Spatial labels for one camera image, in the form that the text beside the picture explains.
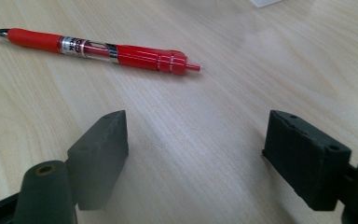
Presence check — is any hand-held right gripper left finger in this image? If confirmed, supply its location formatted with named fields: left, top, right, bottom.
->
left=13, top=109, right=130, bottom=224

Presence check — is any white paper sheet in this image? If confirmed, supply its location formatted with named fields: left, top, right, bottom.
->
left=250, top=0, right=283, bottom=8

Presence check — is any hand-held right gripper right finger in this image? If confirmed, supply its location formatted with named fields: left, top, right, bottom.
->
left=262, top=109, right=358, bottom=224

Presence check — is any red retractable pen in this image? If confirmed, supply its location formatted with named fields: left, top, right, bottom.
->
left=0, top=27, right=202, bottom=76

